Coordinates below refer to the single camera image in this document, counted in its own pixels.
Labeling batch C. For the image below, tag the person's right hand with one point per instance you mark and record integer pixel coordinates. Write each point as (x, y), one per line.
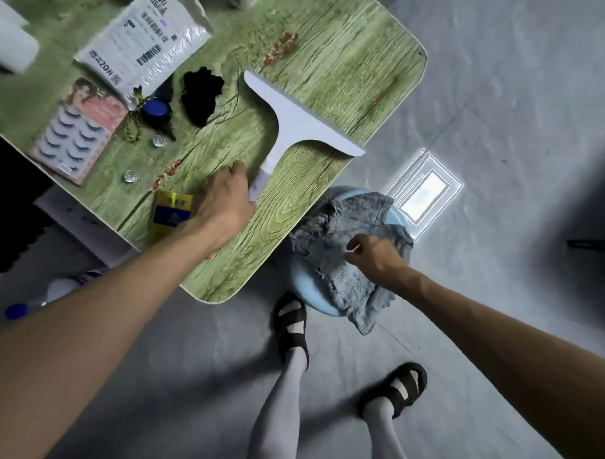
(375, 261)

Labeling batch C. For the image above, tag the person's left hand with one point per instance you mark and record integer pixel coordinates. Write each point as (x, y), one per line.
(224, 204)

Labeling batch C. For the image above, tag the grey cleaning rag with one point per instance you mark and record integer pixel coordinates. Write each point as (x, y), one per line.
(332, 228)

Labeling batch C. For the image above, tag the white squeegee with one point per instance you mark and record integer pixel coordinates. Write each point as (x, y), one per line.
(296, 122)

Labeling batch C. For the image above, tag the person's left forearm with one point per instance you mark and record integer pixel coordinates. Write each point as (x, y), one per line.
(71, 342)

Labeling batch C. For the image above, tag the person's right forearm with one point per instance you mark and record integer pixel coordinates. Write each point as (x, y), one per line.
(516, 358)

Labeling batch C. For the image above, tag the person's left black sandal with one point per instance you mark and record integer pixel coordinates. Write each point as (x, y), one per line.
(291, 325)

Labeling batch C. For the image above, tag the person's black sandal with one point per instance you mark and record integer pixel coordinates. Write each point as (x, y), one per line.
(291, 325)
(398, 389)

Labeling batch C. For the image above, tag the person's right black sandal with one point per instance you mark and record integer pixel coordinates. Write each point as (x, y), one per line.
(398, 389)

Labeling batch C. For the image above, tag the person's right leg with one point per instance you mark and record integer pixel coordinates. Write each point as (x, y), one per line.
(387, 438)

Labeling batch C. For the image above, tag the person's leg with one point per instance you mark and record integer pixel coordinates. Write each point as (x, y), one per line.
(387, 438)
(276, 419)

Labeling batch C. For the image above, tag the person's left leg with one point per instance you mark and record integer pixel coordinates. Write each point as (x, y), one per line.
(276, 419)

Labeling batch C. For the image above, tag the small yellow box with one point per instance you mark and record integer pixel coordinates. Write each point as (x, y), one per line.
(169, 215)

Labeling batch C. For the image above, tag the light blue stool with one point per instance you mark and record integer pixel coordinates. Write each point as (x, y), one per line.
(300, 281)

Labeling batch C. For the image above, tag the black scrunchie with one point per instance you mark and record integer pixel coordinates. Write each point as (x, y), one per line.
(200, 94)

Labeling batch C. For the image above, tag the small blue cap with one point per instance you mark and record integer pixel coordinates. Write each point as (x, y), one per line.
(155, 108)

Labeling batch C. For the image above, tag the false eyelash pack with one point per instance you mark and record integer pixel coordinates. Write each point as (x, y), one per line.
(75, 129)

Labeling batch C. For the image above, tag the white labelled package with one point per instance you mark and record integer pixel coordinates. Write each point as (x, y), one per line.
(140, 43)

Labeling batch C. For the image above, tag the green wooden side table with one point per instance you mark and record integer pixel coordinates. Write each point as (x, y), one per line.
(338, 49)

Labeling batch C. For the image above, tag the blue plastic bottle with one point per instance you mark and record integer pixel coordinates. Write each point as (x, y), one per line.
(42, 297)

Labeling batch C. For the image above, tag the white paper roll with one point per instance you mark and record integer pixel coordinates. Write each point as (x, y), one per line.
(9, 40)

